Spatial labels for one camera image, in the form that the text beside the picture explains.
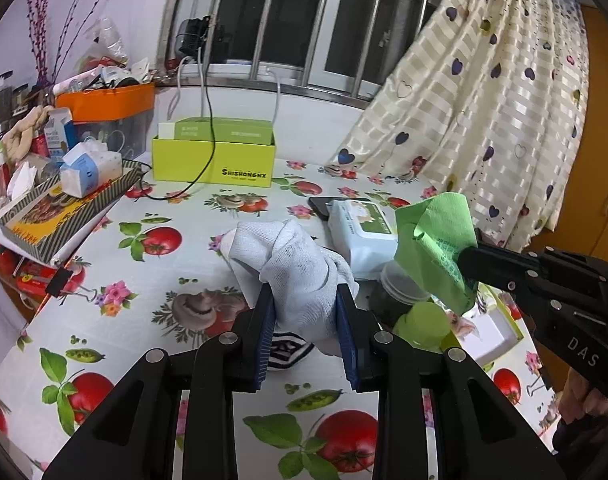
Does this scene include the green cloth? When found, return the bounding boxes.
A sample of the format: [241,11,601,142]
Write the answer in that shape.
[394,192,478,315]

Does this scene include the light grey cloth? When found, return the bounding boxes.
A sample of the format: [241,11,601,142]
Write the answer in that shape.
[220,220,359,356]

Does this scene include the person's right hand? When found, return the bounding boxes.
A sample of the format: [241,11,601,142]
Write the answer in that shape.
[559,368,608,425]

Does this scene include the white tray green rim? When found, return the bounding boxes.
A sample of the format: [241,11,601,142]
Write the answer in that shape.
[446,284,523,368]

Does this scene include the green plastic bottle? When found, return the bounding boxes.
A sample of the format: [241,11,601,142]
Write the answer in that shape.
[393,301,452,353]

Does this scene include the clear plastic lidded cup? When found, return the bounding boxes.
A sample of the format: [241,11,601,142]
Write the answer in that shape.
[368,260,430,328]

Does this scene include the black binder clip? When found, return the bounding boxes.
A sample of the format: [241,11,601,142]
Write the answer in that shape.
[46,266,98,304]

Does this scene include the black white striped cloth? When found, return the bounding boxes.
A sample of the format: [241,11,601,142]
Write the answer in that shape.
[268,332,315,370]

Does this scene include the wet wipes pack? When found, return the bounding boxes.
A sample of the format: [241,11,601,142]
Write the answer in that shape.
[327,200,397,281]

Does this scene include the heart patterned curtain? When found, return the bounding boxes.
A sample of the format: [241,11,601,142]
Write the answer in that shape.
[333,0,589,251]

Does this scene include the black smartphone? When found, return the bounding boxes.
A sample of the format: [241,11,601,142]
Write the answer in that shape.
[307,196,351,221]

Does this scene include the striped cardboard tray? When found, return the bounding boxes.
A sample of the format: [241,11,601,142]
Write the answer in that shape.
[0,160,144,263]

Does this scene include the blue white tissue pack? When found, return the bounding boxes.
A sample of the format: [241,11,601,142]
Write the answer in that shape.
[60,138,123,198]

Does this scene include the yellow-green cardboard box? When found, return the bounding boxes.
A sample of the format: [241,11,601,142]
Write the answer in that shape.
[152,138,276,188]

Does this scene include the blue white carton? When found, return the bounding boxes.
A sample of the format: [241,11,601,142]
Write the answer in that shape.
[44,107,78,165]

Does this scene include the beige braided toy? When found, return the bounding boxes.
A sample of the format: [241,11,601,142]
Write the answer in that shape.
[1,105,54,162]

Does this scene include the green inner box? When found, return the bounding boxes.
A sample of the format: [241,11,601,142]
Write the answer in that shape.
[158,117,274,145]

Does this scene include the orange storage box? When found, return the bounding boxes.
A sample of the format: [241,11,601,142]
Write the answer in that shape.
[56,84,154,122]

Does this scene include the dark glass jar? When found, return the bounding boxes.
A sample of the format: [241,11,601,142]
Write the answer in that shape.
[0,70,13,136]

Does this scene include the black power adapter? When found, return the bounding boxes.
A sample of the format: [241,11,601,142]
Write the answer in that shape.
[175,15,211,61]

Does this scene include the purple dried flower branches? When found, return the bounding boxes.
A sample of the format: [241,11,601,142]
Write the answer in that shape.
[26,0,106,87]

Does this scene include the black cable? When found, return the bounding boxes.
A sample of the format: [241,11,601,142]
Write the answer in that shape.
[134,44,218,202]

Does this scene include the white charging cable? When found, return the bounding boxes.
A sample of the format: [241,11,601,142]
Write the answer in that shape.
[166,46,206,122]

